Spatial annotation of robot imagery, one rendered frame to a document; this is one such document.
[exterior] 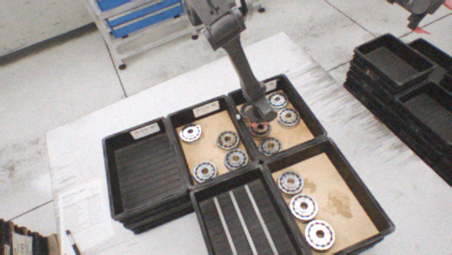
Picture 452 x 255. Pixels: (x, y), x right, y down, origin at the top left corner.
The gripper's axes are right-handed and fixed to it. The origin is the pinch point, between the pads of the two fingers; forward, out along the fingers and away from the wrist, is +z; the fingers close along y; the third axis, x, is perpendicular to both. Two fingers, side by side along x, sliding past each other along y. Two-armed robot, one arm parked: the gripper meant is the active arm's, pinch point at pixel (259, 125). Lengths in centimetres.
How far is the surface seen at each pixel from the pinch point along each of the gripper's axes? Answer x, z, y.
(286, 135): -7.0, 4.2, 9.7
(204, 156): -2.8, 3.9, -27.9
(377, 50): 52, 39, 109
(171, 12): 192, 50, -13
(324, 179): -32.3, 4.3, 14.4
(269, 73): 44, 17, 24
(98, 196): 4, 16, -82
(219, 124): 10.8, 4.0, -16.1
